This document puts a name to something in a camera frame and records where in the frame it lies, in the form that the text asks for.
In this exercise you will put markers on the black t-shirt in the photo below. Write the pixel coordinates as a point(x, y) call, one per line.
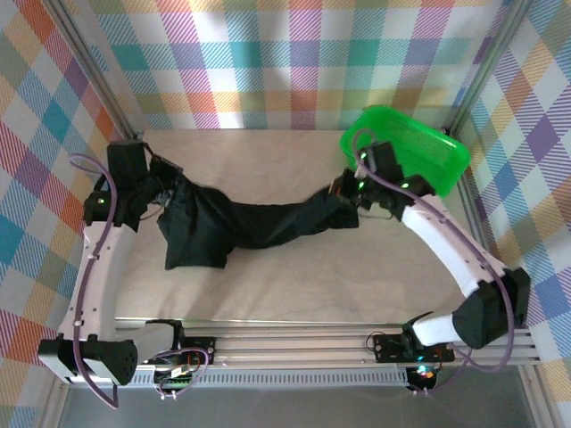
point(250, 223)

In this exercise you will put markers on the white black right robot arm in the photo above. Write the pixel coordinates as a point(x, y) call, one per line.
point(450, 249)

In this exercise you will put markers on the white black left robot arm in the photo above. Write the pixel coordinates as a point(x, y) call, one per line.
point(100, 276)

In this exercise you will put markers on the green plastic basket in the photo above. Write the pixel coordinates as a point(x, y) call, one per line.
point(424, 147)

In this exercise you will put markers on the colourful plaid backdrop cloth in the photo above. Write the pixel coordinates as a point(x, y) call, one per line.
point(285, 67)

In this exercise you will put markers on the aluminium frame post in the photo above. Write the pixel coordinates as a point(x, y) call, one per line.
point(89, 62)
point(486, 67)

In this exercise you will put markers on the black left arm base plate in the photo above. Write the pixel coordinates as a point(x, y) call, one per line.
point(201, 350)

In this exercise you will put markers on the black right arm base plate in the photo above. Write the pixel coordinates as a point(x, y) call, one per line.
point(390, 350)

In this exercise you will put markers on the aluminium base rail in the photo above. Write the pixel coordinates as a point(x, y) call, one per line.
point(290, 348)

